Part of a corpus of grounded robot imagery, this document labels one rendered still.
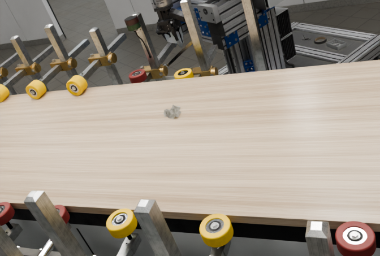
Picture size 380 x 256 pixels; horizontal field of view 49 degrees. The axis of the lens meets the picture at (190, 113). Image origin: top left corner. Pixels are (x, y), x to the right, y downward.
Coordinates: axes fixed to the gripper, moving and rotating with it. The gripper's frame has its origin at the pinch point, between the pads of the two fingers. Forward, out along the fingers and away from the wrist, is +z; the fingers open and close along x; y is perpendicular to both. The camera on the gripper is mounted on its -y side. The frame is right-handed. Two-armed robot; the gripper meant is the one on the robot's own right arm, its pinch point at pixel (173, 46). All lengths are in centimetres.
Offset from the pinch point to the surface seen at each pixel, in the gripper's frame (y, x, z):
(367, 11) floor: 200, -91, 83
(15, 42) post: -33, 70, -29
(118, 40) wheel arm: -13.1, 23.4, -12.8
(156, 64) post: -32.8, -5.8, -6.8
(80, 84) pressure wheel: -56, 21, -13
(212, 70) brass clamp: -32.7, -32.5, -0.4
